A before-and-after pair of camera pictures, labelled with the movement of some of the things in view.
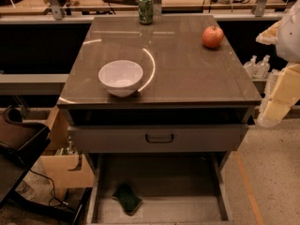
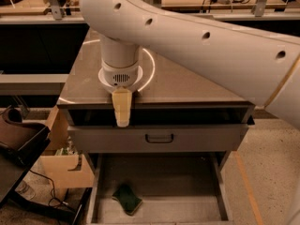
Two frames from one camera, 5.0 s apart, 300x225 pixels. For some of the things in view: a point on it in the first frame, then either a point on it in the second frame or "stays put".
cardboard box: (68, 172) stays put
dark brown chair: (21, 142) stays put
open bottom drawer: (159, 188) stays put
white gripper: (289, 37) to (121, 76)
